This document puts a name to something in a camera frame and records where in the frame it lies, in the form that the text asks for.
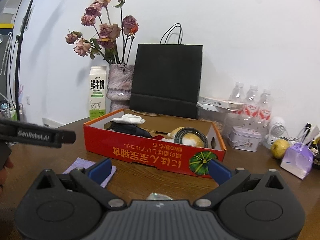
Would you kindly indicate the black fabric item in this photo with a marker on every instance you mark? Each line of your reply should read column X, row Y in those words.
column 127, row 129

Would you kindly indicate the yellow green apple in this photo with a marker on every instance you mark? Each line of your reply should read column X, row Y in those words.
column 279, row 148

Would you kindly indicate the clear container with grains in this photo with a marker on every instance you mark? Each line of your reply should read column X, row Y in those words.
column 217, row 118

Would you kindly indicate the small printed tin box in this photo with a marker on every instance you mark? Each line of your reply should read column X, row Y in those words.
column 245, row 139

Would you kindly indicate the black paper shopping bag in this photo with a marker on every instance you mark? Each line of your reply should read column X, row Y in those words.
column 166, row 78

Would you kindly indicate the white green milk carton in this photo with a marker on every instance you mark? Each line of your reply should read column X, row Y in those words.
column 97, row 91

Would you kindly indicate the pink textured flower vase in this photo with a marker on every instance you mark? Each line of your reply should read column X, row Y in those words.
column 119, row 86

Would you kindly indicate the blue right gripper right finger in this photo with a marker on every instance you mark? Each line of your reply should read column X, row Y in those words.
column 219, row 172

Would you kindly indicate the yellow white plush toy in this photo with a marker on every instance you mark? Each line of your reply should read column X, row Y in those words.
column 189, row 139

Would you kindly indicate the red cardboard pumpkin box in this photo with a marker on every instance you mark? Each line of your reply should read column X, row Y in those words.
column 157, row 151

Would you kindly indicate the dried pink rose bouquet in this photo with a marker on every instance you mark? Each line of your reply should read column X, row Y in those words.
column 112, row 41

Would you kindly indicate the black studio light on stand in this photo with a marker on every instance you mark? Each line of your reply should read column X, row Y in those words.
column 19, row 39

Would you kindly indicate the small white desk fan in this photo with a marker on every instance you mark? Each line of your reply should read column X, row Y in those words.
column 276, row 129

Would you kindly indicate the person's left hand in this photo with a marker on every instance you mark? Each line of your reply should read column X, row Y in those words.
column 3, row 172

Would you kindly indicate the clear water bottle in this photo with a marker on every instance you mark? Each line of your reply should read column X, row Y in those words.
column 237, row 94
column 265, row 105
column 251, row 105

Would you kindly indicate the clear water bottle right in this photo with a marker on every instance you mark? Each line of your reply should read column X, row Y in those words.
column 265, row 105

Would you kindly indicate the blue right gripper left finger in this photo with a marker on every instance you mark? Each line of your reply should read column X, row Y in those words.
column 100, row 171

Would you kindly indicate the clear water bottle middle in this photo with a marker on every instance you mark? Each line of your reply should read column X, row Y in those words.
column 251, row 105

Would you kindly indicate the white orange flat carton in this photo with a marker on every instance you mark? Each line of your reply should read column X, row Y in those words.
column 225, row 104

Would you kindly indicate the clear water bottle left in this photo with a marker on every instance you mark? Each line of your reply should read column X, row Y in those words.
column 237, row 94

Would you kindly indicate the white cloth glove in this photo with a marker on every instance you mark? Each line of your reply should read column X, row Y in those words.
column 129, row 119

